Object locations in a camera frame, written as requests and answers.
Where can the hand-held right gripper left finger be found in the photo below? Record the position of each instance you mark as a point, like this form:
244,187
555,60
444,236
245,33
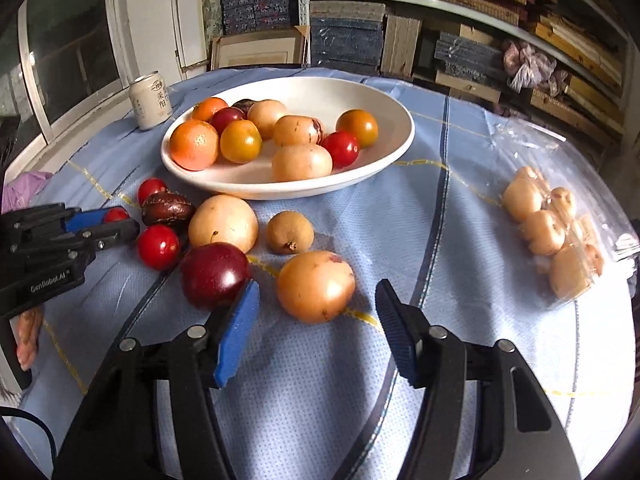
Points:
237,340

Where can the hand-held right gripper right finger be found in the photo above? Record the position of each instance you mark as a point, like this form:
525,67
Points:
395,330

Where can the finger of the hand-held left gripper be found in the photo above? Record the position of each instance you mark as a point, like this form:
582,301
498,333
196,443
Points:
87,219
115,235

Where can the red cherry tomato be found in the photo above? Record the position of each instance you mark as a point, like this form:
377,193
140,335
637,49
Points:
158,246
151,190
340,149
116,215

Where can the dark purple passion fruit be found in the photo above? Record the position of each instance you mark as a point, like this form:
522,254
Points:
166,208

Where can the dark red plum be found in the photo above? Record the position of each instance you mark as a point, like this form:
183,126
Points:
215,275

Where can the large yellow passion fruit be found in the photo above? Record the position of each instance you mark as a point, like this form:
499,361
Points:
315,286

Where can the small tan longan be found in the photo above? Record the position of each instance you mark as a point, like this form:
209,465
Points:
289,232

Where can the orange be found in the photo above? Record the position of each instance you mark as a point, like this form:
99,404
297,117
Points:
194,144
209,108

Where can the yellow orange tomato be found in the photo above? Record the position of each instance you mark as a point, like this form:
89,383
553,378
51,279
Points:
356,127
240,141

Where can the dark red tomato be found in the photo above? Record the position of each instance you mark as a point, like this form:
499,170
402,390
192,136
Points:
225,117

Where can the wrinkled dark passion fruit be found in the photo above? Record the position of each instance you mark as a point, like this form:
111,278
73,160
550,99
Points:
242,106

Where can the small tan round fruit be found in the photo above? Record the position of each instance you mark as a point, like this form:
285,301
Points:
267,115

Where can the speckled yellow passion fruit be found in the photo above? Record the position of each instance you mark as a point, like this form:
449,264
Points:
295,130

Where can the white oval plate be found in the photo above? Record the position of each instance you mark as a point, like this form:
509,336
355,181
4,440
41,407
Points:
300,92

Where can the person's left forearm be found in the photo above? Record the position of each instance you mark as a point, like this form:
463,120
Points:
7,392

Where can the person's left hand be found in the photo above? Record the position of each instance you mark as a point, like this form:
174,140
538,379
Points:
27,335

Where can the purple cloth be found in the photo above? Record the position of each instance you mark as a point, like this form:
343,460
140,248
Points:
25,185

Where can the light blue tablecloth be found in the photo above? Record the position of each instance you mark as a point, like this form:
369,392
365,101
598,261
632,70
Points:
310,410

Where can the white beverage can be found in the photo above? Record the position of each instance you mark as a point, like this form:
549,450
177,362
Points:
150,102

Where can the clear bag of tan produce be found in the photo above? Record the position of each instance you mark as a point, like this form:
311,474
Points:
535,225

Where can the white framed window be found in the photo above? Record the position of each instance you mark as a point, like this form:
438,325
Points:
65,45

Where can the white door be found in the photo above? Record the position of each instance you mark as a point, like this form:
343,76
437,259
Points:
160,15

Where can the cardboard box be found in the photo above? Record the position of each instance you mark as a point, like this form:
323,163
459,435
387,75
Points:
255,50

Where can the stack of blue patterned cloths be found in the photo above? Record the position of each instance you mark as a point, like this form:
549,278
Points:
345,40
255,5

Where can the pink plastic bag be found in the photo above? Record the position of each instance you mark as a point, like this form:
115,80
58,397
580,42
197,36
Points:
530,65

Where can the stack of yellow woven mats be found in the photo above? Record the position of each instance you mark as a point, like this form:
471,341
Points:
580,75

